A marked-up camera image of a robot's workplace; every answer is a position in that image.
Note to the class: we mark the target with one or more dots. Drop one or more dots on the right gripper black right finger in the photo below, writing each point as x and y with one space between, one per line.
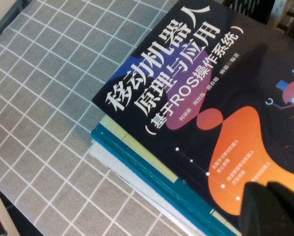
293 211

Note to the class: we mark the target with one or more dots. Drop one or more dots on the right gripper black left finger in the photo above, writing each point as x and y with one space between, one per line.
260 216

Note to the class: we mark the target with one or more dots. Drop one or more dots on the teal book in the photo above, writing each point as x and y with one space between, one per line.
161 186

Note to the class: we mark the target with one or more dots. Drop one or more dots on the plain white-edged book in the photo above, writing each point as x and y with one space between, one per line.
127 177

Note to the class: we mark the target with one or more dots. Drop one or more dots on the yellow-green book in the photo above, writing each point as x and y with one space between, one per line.
137 147

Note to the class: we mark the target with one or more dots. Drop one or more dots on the dark book orange purple shapes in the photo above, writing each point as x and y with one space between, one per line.
186 86

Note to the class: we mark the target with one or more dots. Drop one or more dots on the black perforated book stand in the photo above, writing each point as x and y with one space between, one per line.
247 9

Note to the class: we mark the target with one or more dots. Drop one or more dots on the grey white-checked tablecloth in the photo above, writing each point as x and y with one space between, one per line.
50 110

